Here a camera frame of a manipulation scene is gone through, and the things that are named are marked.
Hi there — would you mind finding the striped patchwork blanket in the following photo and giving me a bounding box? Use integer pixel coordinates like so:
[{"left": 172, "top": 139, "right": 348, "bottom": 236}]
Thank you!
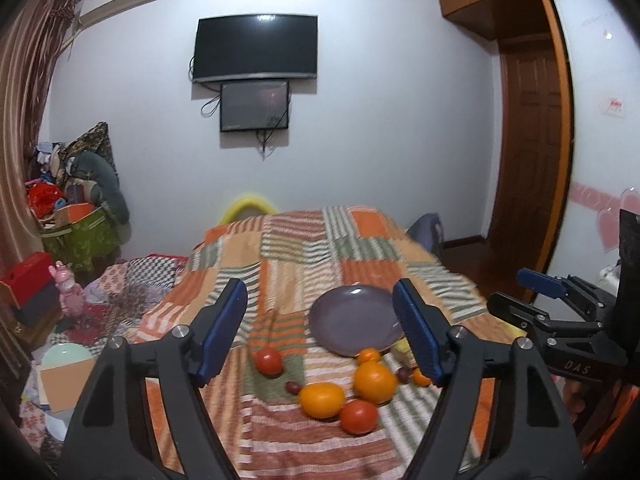
[{"left": 134, "top": 206, "right": 513, "bottom": 479}]

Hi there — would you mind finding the white sliding wardrobe door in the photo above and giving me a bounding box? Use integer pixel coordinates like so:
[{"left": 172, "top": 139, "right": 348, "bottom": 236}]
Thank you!
[{"left": 549, "top": 0, "right": 639, "bottom": 294}]

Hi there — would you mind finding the large black wall television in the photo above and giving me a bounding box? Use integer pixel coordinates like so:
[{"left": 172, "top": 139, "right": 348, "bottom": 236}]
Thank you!
[{"left": 192, "top": 14, "right": 319, "bottom": 82}]

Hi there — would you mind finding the purple round plate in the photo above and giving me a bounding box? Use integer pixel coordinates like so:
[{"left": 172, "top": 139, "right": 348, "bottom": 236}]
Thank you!
[{"left": 307, "top": 284, "right": 404, "bottom": 358}]

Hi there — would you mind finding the blue grey backpack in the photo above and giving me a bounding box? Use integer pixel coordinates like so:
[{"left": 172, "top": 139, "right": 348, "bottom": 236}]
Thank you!
[{"left": 407, "top": 214, "right": 444, "bottom": 259}]

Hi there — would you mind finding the small black wall monitor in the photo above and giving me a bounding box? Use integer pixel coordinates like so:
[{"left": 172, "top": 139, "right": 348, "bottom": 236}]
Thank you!
[{"left": 219, "top": 80, "right": 290, "bottom": 133}]

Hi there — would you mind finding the red tomato front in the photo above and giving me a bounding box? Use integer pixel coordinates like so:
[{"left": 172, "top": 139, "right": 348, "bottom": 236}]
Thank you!
[{"left": 340, "top": 399, "right": 378, "bottom": 436}]

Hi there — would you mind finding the red tomato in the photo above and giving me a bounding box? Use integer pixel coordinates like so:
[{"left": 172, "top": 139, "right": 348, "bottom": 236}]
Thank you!
[
  {"left": 254, "top": 347, "right": 283, "bottom": 377},
  {"left": 340, "top": 399, "right": 378, "bottom": 436}
]

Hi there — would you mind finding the pink rabbit toy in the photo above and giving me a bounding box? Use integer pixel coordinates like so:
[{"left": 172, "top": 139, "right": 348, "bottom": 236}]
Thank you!
[{"left": 49, "top": 261, "right": 86, "bottom": 318}]

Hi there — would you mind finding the dark red jujube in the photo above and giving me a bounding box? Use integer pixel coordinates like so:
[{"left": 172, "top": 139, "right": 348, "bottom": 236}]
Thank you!
[
  {"left": 285, "top": 382, "right": 303, "bottom": 396},
  {"left": 396, "top": 366, "right": 412, "bottom": 385}
]

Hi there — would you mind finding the checkered floral quilt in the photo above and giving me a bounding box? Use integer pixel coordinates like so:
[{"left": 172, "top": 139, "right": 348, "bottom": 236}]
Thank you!
[{"left": 20, "top": 255, "right": 186, "bottom": 469}]

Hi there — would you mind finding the brown wooden door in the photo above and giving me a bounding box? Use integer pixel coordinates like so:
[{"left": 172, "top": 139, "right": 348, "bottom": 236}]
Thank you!
[{"left": 489, "top": 37, "right": 561, "bottom": 290}]

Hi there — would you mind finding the striped brown curtain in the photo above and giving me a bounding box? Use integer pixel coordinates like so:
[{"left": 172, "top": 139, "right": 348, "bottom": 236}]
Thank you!
[{"left": 1, "top": 0, "right": 78, "bottom": 273}]

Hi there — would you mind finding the large orange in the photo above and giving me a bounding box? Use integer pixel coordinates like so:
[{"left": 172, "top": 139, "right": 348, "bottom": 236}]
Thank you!
[
  {"left": 352, "top": 361, "right": 398, "bottom": 405},
  {"left": 298, "top": 382, "right": 346, "bottom": 420}
]

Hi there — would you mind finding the small tangerine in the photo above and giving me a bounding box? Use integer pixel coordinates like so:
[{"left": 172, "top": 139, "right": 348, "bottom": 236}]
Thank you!
[
  {"left": 411, "top": 367, "right": 432, "bottom": 388},
  {"left": 356, "top": 348, "right": 381, "bottom": 365}
]

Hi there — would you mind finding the green storage box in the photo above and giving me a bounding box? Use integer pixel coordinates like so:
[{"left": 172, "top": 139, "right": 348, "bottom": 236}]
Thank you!
[{"left": 40, "top": 207, "right": 119, "bottom": 272}]

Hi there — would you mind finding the yellow corn cob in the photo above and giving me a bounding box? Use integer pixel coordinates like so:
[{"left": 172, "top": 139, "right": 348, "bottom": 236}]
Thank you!
[{"left": 390, "top": 337, "right": 416, "bottom": 370}]

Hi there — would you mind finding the red plastic bag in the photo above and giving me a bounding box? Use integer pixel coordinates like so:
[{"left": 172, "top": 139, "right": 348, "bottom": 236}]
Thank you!
[{"left": 27, "top": 181, "right": 63, "bottom": 219}]

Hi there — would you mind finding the mint green bowl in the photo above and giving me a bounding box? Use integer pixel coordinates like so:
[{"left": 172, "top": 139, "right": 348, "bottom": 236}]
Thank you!
[{"left": 41, "top": 342, "right": 93, "bottom": 370}]

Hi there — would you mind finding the red box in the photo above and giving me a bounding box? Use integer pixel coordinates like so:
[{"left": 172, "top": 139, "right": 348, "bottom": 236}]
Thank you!
[{"left": 1, "top": 252, "right": 53, "bottom": 309}]

